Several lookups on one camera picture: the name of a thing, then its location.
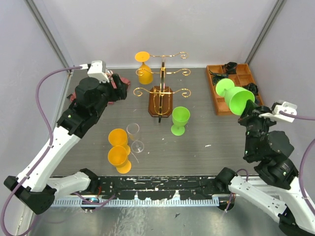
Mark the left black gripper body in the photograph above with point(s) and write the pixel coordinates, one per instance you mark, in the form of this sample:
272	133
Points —
113	94

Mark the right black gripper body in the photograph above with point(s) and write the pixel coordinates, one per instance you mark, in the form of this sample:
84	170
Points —
250	119

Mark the green goblet front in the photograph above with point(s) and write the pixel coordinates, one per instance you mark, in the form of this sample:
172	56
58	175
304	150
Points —
234	96

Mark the green goblet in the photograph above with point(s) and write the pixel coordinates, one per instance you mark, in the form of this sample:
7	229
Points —
180	117
234	96

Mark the orange goblet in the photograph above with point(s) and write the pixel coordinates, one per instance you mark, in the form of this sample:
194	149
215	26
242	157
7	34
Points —
144	72
118	157
119	137

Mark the gold wine glass rack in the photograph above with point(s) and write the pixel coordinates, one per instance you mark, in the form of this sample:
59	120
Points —
161	96

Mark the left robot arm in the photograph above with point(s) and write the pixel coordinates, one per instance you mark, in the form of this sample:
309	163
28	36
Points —
32	186

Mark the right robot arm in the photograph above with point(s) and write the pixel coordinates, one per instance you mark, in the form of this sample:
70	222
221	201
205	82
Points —
295	212

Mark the clear wine glass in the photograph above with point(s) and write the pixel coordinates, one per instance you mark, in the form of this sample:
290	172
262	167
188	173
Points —
133	132

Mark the red cloth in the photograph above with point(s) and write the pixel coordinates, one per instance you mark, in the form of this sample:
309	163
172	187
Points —
123	80

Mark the black rolled item in tray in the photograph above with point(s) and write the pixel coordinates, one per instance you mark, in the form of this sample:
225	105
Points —
252	87

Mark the wooden compartment tray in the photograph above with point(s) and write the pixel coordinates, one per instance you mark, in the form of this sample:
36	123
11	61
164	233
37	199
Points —
240	75

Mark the green goblet rear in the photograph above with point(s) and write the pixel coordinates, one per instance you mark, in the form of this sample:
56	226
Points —
180	117

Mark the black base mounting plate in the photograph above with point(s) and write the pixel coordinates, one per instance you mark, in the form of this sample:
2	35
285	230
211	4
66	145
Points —
157	187

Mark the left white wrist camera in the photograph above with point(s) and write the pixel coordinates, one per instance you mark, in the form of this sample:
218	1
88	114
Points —
97	69

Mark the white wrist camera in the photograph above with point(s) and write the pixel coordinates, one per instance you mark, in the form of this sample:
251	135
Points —
284	111
97	69

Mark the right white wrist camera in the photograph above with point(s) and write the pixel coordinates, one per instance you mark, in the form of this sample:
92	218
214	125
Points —
284	111

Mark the grey cable duct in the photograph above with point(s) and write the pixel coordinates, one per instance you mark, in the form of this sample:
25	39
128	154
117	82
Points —
175	202

